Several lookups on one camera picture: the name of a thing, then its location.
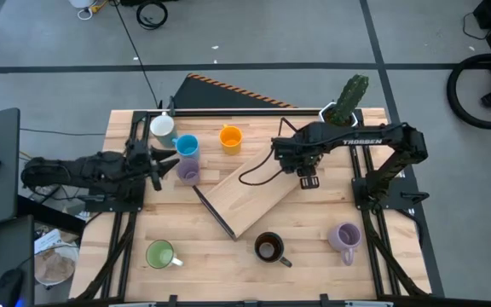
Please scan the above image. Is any green cactus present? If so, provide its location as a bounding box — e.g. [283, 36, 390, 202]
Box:
[334, 74, 370, 125]

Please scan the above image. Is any black ramp with orange stripes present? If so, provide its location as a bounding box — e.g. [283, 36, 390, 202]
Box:
[172, 72, 297, 110]

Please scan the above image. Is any green mug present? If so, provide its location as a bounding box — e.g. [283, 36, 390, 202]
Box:
[145, 239, 184, 270]

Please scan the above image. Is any wooden shelf with black brackets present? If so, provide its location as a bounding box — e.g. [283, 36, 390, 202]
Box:
[192, 117, 315, 242]

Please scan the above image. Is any white mug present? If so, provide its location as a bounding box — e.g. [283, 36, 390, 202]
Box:
[149, 112, 179, 148]

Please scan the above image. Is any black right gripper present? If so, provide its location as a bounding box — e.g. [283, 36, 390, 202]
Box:
[270, 134, 321, 190]

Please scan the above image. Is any dark brown mug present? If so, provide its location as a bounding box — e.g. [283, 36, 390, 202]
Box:
[253, 231, 293, 269]

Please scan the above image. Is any white paper sheet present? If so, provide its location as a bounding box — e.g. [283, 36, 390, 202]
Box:
[34, 229, 74, 255]

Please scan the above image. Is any blue mug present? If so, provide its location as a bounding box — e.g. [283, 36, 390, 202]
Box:
[171, 134, 201, 161]

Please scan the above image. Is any grey floor cable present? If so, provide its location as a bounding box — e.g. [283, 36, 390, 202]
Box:
[19, 127, 108, 137]

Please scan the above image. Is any large lilac mug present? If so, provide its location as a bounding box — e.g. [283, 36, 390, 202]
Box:
[327, 221, 363, 267]

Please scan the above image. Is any black computer mouse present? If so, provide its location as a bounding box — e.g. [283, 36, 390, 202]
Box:
[0, 268, 25, 307]

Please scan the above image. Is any black desk with mouse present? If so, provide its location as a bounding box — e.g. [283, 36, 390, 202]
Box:
[0, 215, 36, 307]

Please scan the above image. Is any white hexagonal plant pot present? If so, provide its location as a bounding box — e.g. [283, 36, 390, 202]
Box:
[318, 101, 360, 129]

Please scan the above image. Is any thin black floor cable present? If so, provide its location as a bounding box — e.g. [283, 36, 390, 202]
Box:
[111, 0, 162, 108]

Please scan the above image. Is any orange mug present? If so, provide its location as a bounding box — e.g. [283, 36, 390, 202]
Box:
[218, 124, 244, 156]

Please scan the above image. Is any coiled black cable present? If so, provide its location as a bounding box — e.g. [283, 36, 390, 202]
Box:
[136, 1, 170, 31]

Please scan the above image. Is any bin with crumpled paper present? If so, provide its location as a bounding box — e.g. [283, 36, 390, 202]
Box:
[34, 245, 79, 286]

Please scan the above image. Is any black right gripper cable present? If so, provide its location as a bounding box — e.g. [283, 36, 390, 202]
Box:
[238, 147, 287, 187]

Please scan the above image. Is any black vacuum hose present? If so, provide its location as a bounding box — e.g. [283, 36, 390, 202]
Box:
[446, 53, 491, 130]

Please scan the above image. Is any black aluminium table frame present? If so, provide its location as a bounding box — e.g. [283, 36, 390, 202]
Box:
[74, 108, 432, 307]

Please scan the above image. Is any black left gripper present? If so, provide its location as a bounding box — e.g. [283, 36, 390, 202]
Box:
[124, 138, 182, 192]

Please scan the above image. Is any small purple mug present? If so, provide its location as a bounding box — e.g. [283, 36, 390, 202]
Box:
[176, 158, 202, 188]

